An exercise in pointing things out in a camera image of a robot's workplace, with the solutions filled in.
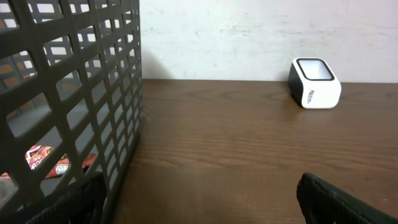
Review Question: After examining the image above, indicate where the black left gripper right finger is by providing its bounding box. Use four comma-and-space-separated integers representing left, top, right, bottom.
296, 172, 397, 224

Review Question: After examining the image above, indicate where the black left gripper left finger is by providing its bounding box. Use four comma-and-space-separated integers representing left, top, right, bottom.
25, 172, 107, 224

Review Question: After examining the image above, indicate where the orange chocolate bar wrapper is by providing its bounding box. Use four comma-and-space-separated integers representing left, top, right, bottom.
0, 144, 97, 180

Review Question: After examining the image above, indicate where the white barcode scanner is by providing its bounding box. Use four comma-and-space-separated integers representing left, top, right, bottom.
287, 57, 341, 109

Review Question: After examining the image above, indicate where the grey plastic lattice basket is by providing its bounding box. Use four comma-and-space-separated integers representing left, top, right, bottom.
1, 0, 143, 223

